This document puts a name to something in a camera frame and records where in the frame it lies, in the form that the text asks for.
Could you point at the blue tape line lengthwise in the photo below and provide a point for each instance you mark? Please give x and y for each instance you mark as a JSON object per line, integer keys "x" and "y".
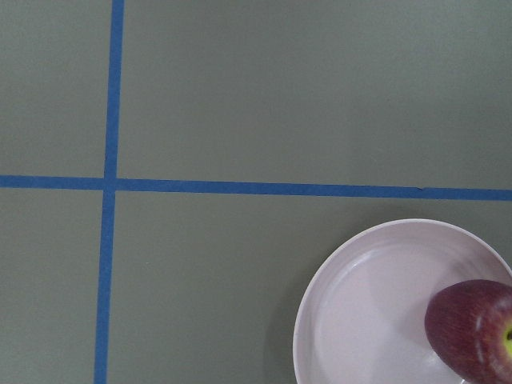
{"x": 110, "y": 240}

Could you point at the red apple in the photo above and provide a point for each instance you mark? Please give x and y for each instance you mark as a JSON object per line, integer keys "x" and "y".
{"x": 468, "y": 325}

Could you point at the pink plate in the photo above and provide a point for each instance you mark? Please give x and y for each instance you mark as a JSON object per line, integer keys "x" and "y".
{"x": 361, "y": 319}

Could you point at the blue tape line crosswise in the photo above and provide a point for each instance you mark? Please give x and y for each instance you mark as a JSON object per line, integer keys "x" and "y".
{"x": 257, "y": 188}

